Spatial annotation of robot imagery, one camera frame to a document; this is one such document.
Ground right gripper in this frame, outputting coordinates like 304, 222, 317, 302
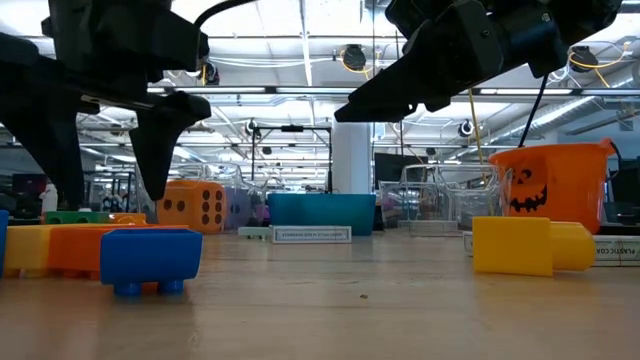
333, 0, 571, 124

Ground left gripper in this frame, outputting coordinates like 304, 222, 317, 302
0, 0, 212, 209

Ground orange foam dice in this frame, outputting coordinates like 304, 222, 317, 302
156, 179, 227, 235

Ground orange long brick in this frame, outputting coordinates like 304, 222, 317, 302
47, 224, 192, 295

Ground purple foam dice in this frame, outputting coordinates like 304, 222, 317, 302
223, 187, 254, 231

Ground white pillar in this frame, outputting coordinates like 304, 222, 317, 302
332, 119, 374, 196

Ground black monitor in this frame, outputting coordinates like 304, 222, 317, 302
373, 152, 431, 194

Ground white bottle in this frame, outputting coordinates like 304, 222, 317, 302
39, 183, 59, 213

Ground small green square brick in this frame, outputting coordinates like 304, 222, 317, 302
43, 210, 112, 225

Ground dark background monitor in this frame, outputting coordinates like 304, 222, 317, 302
12, 173, 41, 197

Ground clear plastic container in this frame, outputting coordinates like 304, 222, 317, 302
377, 163, 514, 237
133, 160, 271, 234

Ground dark blue brick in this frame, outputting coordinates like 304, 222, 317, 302
99, 228, 204, 299

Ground yellow long brick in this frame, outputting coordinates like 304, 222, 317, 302
3, 224, 56, 279

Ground teal plastic bin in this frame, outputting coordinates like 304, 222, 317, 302
266, 193, 377, 237

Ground blue two-stud block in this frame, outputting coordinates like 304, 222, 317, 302
0, 209, 10, 279

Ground blue-patterned playing card deck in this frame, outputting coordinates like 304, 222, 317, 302
270, 225, 353, 246

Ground mint flat brick plate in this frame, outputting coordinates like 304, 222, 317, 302
237, 226, 274, 240

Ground yellow single-stud block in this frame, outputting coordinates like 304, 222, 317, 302
472, 215, 597, 278

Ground orange pumpkin bucket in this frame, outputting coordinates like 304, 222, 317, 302
488, 138, 621, 235

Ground grey-backed playing card deck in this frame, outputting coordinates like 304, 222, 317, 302
462, 230, 640, 268

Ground yellow hanging cable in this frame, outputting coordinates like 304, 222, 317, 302
467, 88, 496, 216

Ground black gantry frame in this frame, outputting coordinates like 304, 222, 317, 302
249, 124, 334, 195

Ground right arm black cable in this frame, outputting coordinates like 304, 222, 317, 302
517, 73, 551, 149

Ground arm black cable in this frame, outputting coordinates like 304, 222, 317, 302
517, 73, 551, 149
193, 0, 259, 29

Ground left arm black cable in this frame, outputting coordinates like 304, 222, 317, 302
193, 0, 259, 29

